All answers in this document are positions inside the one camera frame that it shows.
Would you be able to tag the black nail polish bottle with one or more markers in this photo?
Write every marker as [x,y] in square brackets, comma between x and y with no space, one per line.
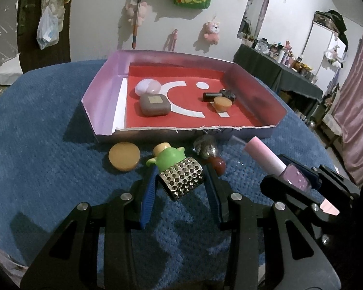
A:
[227,94]

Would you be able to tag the pink plush bear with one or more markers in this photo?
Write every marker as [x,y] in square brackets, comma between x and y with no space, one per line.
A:
[143,10]

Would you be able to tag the row of bottles and jars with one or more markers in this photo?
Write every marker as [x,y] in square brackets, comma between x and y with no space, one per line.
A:
[286,54]

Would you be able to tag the purple cardboard box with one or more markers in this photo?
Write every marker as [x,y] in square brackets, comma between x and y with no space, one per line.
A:
[181,117]

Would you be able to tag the thick orange round soap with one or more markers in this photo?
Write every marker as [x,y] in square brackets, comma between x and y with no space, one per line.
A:
[222,103]

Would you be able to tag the pink plush with white face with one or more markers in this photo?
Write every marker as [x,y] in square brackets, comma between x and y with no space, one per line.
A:
[212,33]

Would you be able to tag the blue textured blanket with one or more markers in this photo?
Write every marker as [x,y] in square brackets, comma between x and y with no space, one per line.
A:
[48,127]

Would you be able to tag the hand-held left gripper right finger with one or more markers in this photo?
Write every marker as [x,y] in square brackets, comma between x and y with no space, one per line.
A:
[214,193]

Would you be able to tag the white cabinet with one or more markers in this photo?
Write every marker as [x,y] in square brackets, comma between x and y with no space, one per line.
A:
[320,45]

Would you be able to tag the table with dark cloth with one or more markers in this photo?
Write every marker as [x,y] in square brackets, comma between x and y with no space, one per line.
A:
[269,69]

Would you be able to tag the giant pencil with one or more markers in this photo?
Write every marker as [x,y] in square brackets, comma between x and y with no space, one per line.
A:
[136,27]

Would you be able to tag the orange round lid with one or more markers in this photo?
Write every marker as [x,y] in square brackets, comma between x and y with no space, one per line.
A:
[124,155]

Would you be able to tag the dark wooden door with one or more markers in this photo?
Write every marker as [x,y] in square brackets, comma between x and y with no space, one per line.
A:
[27,45]

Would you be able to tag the clear plastic bag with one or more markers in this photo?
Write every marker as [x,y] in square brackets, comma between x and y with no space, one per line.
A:
[48,33]

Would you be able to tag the dark bag on cabinet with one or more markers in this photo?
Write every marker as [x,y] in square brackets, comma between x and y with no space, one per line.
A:
[329,19]

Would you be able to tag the brown rounded case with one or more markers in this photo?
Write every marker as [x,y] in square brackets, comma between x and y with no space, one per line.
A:
[154,105]

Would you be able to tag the pink nail polish bottle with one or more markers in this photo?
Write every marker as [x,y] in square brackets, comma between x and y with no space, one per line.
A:
[263,154]

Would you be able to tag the pink curtain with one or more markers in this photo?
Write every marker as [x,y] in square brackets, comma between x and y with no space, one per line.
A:
[360,111]

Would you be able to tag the wall mirror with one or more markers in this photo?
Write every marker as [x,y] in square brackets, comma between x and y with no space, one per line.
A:
[260,0]

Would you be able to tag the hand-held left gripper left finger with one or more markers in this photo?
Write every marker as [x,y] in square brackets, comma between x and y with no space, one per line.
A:
[148,196]

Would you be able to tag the white plastic sheet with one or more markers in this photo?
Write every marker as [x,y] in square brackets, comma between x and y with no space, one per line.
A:
[3,72]

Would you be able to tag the glitter bottle with brown ball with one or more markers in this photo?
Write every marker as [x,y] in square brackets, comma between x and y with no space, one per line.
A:
[205,146]

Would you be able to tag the pink oval case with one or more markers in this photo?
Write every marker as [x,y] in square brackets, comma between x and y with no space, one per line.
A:
[148,86]

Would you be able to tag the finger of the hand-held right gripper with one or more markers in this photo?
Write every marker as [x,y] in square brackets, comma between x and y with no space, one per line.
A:
[293,195]
[335,178]

